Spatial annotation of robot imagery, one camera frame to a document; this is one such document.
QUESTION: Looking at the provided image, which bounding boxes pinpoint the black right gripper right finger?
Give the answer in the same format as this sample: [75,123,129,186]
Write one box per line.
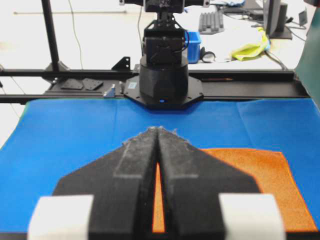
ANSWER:
[157,127,285,240]

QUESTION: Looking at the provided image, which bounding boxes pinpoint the dark green backdrop curtain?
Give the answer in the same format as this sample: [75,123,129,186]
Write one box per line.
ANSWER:
[295,7,320,109]

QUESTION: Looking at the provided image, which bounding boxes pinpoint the black aluminium frame rail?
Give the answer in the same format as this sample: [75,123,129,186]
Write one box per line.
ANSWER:
[0,69,309,104]

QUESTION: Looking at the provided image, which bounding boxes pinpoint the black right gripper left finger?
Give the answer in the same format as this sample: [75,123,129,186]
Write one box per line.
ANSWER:
[27,127,158,240]

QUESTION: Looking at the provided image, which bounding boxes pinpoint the black monitor stand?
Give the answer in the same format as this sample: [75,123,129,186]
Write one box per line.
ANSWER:
[263,0,293,40]

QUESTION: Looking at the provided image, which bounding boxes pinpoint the orange towel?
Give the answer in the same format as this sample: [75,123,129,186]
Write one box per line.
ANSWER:
[153,148,320,236]

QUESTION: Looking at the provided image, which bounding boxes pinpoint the black keyboard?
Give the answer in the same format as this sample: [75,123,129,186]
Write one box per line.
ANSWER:
[198,10,225,35]

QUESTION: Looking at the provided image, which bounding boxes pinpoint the yellow green cloth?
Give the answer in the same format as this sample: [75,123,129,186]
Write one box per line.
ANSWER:
[229,26,270,61]

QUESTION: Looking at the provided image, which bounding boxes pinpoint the blue table cloth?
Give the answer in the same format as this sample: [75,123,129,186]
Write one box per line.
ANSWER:
[0,98,320,233]

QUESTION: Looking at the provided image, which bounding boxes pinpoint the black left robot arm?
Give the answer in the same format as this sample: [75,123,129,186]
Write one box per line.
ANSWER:
[120,0,210,110]

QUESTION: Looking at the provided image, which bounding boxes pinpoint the black vertical frame post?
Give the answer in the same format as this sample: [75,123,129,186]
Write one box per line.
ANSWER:
[41,0,69,72]

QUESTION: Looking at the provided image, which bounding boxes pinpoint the blue plastic bin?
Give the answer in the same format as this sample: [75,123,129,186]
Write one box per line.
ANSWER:
[185,31,202,64]

